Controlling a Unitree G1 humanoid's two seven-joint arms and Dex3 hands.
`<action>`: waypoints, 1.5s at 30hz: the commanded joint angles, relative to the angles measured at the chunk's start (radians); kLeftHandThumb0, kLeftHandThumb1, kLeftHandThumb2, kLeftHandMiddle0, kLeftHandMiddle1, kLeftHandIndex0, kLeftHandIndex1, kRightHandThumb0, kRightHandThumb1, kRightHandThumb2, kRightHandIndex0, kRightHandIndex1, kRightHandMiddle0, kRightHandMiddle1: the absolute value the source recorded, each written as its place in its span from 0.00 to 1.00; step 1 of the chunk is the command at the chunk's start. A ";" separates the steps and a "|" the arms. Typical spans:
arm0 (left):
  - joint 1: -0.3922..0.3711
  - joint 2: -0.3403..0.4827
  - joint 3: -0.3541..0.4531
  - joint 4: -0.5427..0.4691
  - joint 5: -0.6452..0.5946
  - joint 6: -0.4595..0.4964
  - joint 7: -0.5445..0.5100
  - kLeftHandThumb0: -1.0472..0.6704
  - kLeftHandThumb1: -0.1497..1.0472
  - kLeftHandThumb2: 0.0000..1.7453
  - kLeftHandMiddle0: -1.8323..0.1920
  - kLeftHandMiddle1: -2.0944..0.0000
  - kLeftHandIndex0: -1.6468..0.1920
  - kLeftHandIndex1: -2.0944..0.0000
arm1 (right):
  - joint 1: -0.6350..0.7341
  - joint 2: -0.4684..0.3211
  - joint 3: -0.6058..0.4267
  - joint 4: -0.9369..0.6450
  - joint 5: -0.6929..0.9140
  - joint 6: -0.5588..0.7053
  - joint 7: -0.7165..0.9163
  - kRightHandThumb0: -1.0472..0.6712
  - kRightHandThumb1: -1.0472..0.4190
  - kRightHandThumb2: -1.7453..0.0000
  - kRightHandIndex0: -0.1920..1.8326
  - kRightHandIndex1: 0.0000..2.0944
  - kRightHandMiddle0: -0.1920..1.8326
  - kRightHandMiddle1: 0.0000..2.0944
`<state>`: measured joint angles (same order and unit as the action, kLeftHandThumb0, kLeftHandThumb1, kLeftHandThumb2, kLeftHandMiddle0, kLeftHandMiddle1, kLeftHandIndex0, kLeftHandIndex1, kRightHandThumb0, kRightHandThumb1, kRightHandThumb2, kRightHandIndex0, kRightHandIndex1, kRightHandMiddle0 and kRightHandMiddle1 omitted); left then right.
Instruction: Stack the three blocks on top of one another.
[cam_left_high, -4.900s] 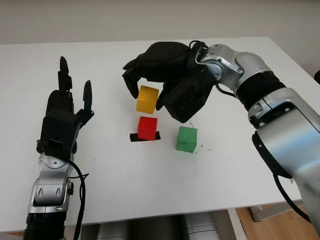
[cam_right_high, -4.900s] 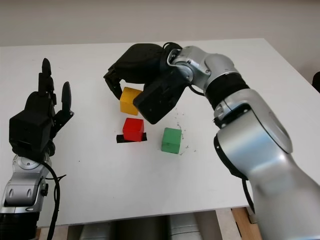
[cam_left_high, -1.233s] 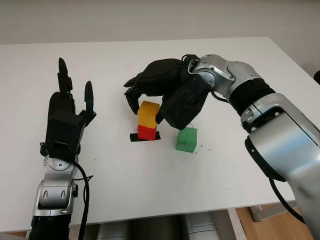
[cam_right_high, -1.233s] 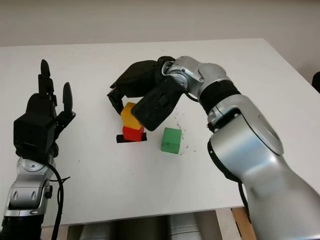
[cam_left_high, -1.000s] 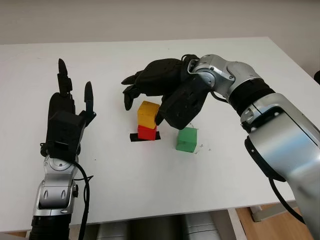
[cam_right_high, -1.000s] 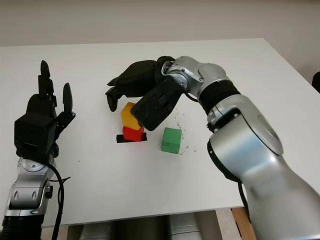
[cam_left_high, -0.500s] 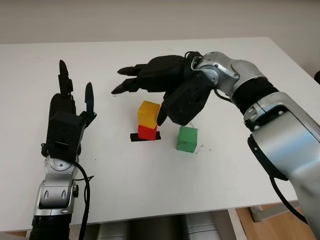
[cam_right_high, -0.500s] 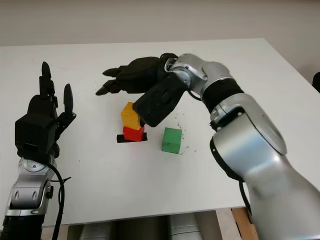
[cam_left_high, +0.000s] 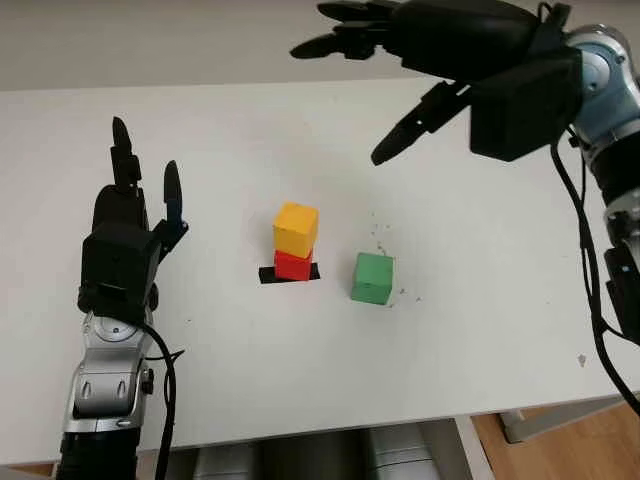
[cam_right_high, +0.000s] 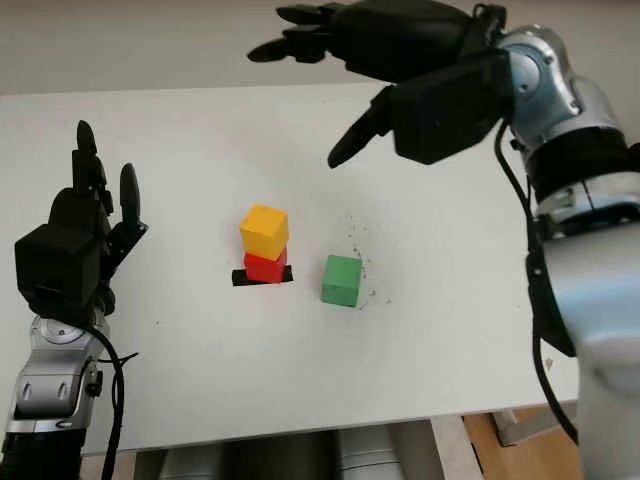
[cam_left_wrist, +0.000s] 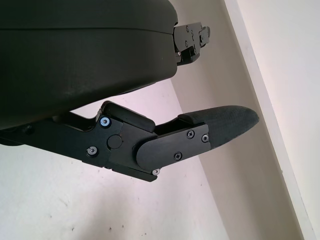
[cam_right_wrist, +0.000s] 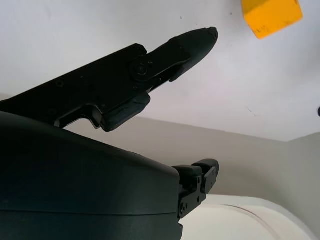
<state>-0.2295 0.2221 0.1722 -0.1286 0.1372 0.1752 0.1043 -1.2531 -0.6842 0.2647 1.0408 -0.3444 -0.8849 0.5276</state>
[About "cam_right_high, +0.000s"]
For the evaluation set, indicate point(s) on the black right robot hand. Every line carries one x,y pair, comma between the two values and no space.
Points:
400,35

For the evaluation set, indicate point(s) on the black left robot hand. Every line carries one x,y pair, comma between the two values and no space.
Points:
80,207

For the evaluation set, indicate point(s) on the yellow block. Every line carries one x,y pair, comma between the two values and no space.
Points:
262,230

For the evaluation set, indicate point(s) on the red block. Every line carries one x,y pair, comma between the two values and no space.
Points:
262,270

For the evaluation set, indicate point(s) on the green block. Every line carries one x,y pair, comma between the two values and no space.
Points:
340,280

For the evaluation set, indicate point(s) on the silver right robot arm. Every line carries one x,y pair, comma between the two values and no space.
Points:
600,280

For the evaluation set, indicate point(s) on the black tape strip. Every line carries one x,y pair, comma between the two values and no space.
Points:
238,279

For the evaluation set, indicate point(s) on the grey robot lower body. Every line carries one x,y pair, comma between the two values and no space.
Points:
365,455

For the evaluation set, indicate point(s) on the grey table leg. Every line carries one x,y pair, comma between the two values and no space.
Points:
530,427

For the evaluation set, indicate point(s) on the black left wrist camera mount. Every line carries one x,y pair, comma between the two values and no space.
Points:
55,270

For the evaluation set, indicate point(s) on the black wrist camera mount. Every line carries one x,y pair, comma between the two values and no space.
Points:
55,270
450,115

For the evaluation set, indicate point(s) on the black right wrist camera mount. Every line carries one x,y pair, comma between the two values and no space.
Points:
450,115

